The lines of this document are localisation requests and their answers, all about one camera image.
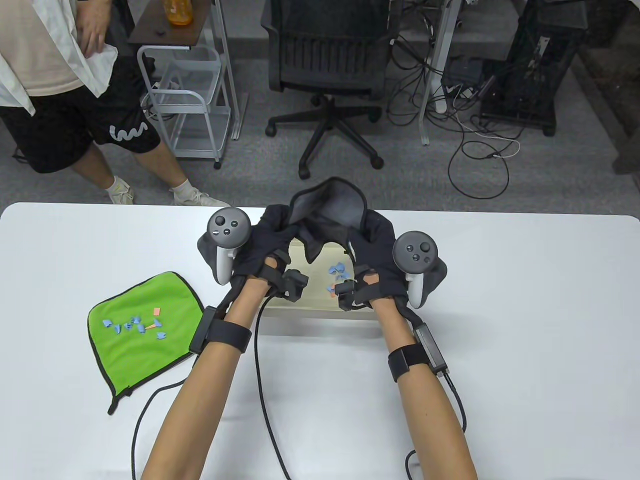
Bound person's right hand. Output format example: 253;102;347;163
345;210;407;307

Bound person's left hand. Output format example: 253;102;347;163
232;204;301;282

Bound paper scraps from grey cloth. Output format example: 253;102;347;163
325;261;353;296

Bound grey and blue hand towel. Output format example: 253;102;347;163
289;176;371;266

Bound paper scraps from green cloth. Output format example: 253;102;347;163
102;307;167;341

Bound green hand towel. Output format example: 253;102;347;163
87;271;207;416

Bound person's left forearm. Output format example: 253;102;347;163
141;277;273;480

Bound person's right forearm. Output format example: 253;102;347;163
372;297;478;480

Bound grey right hand controller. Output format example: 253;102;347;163
392;230;448;310

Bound grey hand controller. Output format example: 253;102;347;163
197;206;252;286
392;230;448;310

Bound grey left hand controller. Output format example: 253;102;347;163
197;206;252;286

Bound black right glove module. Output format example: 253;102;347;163
334;280;357;311

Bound black glove module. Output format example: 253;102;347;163
282;269;308;303
334;280;357;311

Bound black left glove module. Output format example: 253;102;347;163
282;269;308;303

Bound beige plastic tray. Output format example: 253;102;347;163
262;237;383;323

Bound white sneaker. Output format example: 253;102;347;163
169;180;231;207
107;176;135;205

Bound black right wrist sensor box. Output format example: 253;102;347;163
412;322;450;377

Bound black wrist sensor box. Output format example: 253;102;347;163
188;306;219;356
412;322;450;377

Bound black left wrist sensor box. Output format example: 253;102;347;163
188;306;219;356

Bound white metal cart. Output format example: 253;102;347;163
137;45;232;170

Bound white desk leg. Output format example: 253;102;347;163
209;0;249;142
417;0;463;146

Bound black office chair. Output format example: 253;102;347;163
261;0;401;180

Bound black box under desk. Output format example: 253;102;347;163
442;54;485;87

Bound brown wooden side table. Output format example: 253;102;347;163
127;0;213;48

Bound orange bottle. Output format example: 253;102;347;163
165;0;193;27

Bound black computer tower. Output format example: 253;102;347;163
480;0;588;137

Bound black looped floor cable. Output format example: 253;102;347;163
447;141;511;200

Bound black left wrist strap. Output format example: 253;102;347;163
202;320;252;353

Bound black sensor cable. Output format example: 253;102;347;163
405;372;468;480
254;292;292;480
131;365;201;480

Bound white floor cable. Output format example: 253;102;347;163
452;107;522;161

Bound tangle of black cables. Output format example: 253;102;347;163
387;0;526;141

